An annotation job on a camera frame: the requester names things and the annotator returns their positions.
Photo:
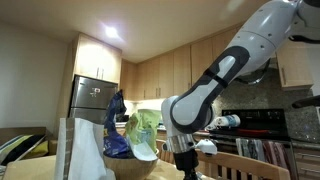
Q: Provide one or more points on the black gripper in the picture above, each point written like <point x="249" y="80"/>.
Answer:
<point x="186" y="161"/>

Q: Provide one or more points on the wooden bowl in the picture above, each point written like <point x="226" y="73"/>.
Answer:
<point x="130" y="170"/>

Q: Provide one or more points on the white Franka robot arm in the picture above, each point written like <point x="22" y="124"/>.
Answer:
<point x="256" y="40"/>

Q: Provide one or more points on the grey striped dish towel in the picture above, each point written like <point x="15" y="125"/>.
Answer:
<point x="250" y="150"/>

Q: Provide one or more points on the red striped dish towel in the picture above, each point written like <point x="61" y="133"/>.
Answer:
<point x="276" y="153"/>

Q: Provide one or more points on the white mug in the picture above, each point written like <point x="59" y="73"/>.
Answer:
<point x="211" y="126"/>

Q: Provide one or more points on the clear plastic bag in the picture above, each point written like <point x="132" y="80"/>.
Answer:
<point x="143" y="153"/>

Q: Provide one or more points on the green chip bag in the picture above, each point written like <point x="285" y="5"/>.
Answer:
<point x="146" y="123"/>

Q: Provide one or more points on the wooden chair back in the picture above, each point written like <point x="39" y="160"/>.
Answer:
<point x="253" y="165"/>

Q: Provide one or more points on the blue chip bag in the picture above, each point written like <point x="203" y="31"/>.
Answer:
<point x="115" y="140"/>

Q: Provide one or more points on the black stove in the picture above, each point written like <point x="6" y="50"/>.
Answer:
<point x="263" y="120"/>

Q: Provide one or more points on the white bag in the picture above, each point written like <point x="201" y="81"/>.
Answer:
<point x="83" y="153"/>

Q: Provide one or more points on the stainless steel refrigerator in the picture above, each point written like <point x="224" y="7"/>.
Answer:
<point x="93" y="96"/>

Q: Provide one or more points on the wooden drawer cabinet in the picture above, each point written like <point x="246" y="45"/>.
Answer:
<point x="308" y="163"/>

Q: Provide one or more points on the wooden cabinet over refrigerator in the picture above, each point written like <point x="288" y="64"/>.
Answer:
<point x="95" y="58"/>

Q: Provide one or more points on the yellow cushion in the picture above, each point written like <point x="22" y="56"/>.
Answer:
<point x="38" y="150"/>

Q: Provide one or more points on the ceiling light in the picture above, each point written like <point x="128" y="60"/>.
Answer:
<point x="111" y="32"/>

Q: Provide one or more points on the striped cushion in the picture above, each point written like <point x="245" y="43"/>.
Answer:
<point x="16" y="148"/>

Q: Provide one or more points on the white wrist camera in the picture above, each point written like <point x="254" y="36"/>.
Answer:
<point x="206" y="147"/>

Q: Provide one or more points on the wooden wall cabinet row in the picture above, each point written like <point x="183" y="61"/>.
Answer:
<point x="173" y="73"/>

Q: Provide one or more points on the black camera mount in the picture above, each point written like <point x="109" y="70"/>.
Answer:
<point x="306" y="101"/>

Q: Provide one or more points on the single-door wooden wall cabinet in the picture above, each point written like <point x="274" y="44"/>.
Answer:
<point x="295" y="66"/>

